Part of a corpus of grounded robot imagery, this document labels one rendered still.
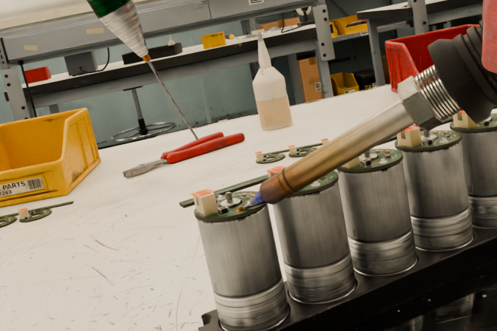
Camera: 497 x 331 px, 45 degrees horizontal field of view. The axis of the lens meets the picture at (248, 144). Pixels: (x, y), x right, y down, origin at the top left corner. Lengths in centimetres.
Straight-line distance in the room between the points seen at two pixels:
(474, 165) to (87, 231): 27
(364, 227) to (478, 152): 6
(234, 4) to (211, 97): 221
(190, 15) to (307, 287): 235
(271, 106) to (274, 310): 43
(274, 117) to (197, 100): 408
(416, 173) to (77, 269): 21
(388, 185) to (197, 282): 12
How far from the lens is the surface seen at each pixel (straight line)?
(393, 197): 22
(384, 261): 23
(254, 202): 19
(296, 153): 50
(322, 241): 21
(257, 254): 20
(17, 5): 476
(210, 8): 255
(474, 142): 25
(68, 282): 35
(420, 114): 17
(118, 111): 470
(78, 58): 266
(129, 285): 32
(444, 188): 24
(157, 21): 253
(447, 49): 16
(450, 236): 24
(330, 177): 21
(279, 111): 62
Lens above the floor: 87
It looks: 12 degrees down
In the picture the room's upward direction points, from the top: 11 degrees counter-clockwise
